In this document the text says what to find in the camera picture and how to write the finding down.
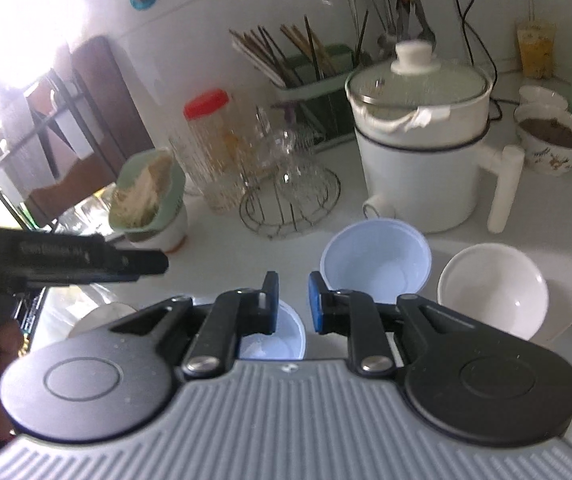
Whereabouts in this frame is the black metal dish rack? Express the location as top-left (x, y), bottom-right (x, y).
top-left (0, 66), bottom-right (117, 233)

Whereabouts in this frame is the dry noodle bundle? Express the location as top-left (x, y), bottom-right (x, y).
top-left (109, 151), bottom-right (173, 232)

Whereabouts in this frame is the light blue plastic bowl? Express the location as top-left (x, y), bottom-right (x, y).
top-left (320, 219), bottom-right (432, 304)

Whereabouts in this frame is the green chopstick holder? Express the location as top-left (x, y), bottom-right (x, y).
top-left (274, 44), bottom-right (354, 150)

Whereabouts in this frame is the white electric cooking pot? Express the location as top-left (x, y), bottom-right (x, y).
top-left (344, 40), bottom-right (525, 233)

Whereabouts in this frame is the white bowl under strainer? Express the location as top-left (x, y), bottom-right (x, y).
top-left (126, 206), bottom-right (188, 254)

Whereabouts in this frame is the red-lidded clear jar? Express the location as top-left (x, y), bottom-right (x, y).
top-left (183, 88), bottom-right (245, 214)

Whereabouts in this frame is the white ceramic bowl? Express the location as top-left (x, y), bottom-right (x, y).
top-left (437, 243), bottom-right (550, 340)

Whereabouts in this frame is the white leaf-patterned plate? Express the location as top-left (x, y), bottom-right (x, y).
top-left (68, 302), bottom-right (136, 338)

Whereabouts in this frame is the wire glass holder rack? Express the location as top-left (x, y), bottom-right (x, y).
top-left (237, 129), bottom-right (343, 240)

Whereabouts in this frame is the patterned bowl with contents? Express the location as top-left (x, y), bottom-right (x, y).
top-left (513, 103), bottom-right (572, 177)

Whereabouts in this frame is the brown wooden cutting board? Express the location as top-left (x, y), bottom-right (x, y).
top-left (26, 36), bottom-right (154, 228)

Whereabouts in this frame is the green strainer basket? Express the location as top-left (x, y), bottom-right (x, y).
top-left (108, 148), bottom-right (186, 236)

